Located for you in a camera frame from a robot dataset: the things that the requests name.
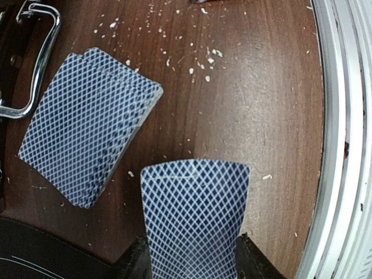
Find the grey card deck box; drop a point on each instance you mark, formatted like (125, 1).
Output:
(86, 119)

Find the aluminium front rail base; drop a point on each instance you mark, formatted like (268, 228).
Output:
(339, 240)

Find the round black poker mat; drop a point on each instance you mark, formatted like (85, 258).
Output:
(62, 251)

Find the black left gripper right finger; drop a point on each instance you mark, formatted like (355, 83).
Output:
(252, 263)

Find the black poker chip case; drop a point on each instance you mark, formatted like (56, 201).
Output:
(29, 30)

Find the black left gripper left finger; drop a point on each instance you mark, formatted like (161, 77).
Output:
(135, 262)

